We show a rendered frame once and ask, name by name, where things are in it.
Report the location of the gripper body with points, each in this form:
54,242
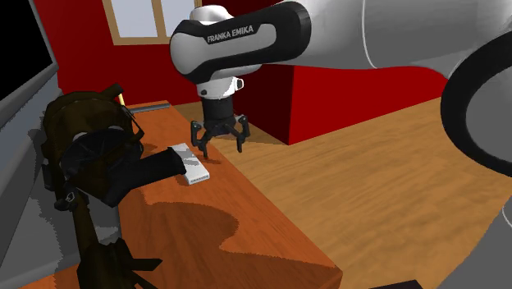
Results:
218,112

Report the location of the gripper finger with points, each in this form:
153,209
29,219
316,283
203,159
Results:
243,128
196,134

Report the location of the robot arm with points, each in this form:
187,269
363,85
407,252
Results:
340,32

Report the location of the white flat box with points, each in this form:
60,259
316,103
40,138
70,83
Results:
195,168

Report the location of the grey rod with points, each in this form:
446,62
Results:
154,107

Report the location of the yellow pencil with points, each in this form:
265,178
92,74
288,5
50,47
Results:
121,99

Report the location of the wooden desk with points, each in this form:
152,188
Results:
248,228

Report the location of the window with wooden frame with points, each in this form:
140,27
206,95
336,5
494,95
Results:
136,20

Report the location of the black screen with grey frame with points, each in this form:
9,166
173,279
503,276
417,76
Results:
20,44

